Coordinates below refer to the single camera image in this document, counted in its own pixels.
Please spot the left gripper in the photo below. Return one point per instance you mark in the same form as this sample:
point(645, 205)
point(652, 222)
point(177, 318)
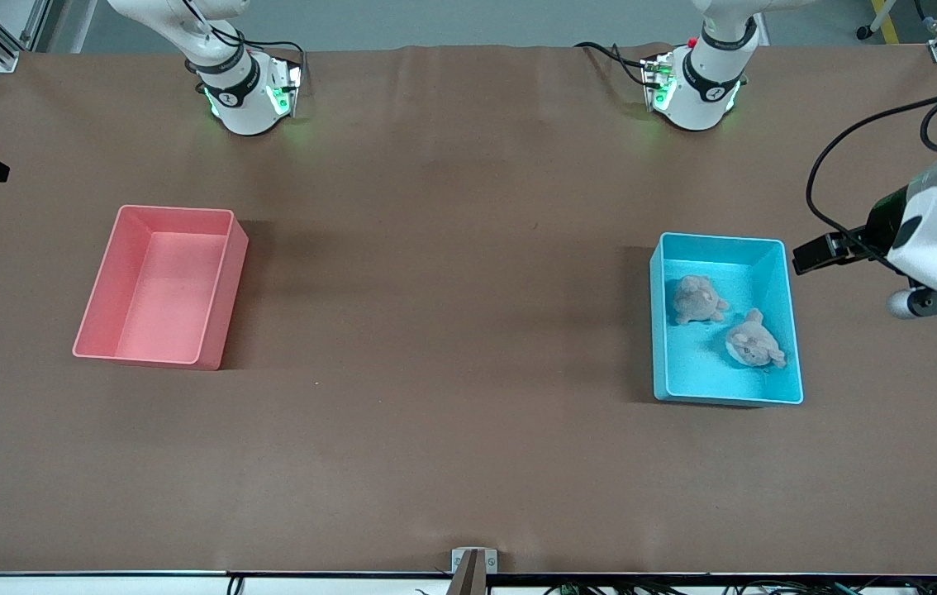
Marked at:
point(881, 221)

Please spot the grey plush toy with face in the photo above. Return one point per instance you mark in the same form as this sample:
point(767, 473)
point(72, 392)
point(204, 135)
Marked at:
point(753, 343)

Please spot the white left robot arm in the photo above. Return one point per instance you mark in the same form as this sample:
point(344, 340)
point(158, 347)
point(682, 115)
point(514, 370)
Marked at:
point(704, 99)

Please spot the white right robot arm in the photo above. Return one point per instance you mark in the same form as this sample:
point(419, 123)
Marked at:
point(237, 99)

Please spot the right arm base connector plate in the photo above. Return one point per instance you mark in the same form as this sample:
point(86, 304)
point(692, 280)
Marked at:
point(291, 91)

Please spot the left arm base connector plate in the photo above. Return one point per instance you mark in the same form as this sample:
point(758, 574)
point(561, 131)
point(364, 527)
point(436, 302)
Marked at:
point(652, 78)

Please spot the blue plastic box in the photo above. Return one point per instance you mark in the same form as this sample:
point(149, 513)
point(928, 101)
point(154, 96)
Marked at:
point(700, 380)

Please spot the pink plastic box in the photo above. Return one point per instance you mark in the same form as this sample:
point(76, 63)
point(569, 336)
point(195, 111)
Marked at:
point(163, 330)

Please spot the grey caster leg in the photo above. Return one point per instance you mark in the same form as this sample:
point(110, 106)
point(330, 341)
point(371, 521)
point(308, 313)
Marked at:
point(863, 32)

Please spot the black table edge trim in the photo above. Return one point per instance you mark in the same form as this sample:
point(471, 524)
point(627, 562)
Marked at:
point(683, 576)

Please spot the brown table cover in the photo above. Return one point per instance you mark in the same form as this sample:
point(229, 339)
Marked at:
point(468, 454)

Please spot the upright aluminium frame profile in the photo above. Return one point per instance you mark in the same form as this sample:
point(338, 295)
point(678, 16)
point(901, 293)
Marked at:
point(36, 25)

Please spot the grey metal bracket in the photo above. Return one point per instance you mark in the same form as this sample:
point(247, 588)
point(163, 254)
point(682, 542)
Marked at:
point(492, 555)

